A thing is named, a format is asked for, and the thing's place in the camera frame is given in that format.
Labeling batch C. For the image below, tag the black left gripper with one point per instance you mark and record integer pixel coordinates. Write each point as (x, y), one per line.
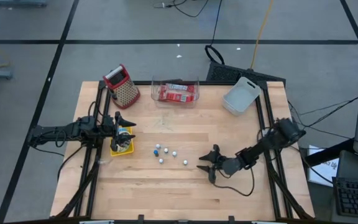
(108, 130)

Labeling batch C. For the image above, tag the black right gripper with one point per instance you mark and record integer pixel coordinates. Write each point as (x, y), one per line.
(230, 165)

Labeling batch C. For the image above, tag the red packet with barcode panel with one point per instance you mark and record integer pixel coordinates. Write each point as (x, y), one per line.
(174, 95)

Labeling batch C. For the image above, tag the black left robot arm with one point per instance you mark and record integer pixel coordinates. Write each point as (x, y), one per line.
(57, 132)

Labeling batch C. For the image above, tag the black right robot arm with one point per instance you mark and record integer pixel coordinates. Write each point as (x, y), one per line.
(275, 137)

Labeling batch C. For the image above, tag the yellow plastic basket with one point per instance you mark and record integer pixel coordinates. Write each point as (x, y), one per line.
(126, 153)

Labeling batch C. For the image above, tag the red steel box grater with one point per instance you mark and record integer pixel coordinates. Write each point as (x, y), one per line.
(124, 91)

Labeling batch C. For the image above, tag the clear plastic bin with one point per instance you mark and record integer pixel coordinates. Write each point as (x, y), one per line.
(176, 104)

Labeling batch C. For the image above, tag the black table clamp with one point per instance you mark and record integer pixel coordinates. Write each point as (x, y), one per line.
(140, 217)
(231, 218)

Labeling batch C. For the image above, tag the white plastic bin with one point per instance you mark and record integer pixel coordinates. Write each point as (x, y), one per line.
(241, 96)

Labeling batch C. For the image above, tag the black mesh computer case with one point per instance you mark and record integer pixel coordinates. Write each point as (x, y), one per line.
(225, 74)

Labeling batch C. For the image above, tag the white paper sheet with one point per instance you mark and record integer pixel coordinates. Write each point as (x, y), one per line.
(325, 169)

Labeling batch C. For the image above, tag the black keyboard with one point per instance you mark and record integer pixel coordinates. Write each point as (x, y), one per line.
(356, 197)

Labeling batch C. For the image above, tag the blue-grey floor plate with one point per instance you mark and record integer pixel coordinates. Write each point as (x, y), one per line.
(20, 3)

